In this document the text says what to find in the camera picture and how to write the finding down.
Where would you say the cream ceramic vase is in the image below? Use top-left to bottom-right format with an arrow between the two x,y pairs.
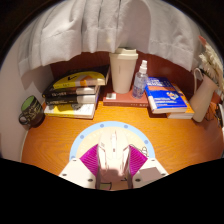
188,67 -> 219,123

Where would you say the yellow-orange book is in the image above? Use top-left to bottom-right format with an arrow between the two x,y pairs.
165,83 -> 195,120

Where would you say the pink computer mouse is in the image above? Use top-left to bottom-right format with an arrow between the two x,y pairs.
95,129 -> 131,191

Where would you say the red-brown book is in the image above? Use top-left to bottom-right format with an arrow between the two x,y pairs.
102,83 -> 150,108

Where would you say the clear spray bottle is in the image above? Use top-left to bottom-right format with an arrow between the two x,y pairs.
132,59 -> 149,100

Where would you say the yellow and white book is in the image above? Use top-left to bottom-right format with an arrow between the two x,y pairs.
43,96 -> 101,120

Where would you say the blue book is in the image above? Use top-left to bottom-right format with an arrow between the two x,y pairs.
144,76 -> 189,115

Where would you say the round light-blue mouse pad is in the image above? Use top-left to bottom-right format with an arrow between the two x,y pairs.
69,120 -> 156,162

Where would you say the white curtain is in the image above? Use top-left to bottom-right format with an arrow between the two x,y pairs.
17,0 -> 209,78

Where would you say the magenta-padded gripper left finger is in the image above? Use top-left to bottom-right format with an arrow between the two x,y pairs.
58,143 -> 100,190

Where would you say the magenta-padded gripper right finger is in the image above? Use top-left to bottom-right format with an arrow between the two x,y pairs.
128,144 -> 169,190

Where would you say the cream lidded tumbler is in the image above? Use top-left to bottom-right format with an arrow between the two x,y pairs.
108,47 -> 139,95

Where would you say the green and black mug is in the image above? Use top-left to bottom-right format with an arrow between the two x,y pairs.
18,95 -> 46,129

